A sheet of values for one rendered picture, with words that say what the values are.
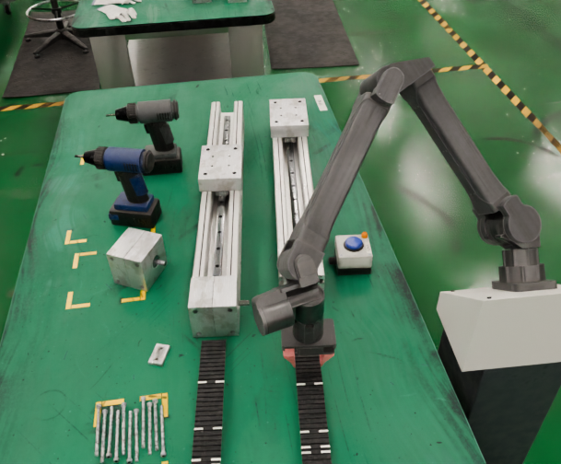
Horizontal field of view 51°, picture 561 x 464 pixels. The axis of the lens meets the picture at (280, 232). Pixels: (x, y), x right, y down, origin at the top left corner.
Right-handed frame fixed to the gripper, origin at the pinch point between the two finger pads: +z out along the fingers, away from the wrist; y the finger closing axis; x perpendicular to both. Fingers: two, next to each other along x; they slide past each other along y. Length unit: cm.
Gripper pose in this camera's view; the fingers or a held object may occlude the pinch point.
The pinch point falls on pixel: (307, 362)
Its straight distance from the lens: 121.2
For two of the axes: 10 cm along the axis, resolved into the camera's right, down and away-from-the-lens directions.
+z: 0.2, 7.6, 6.5
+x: 0.3, 6.5, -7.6
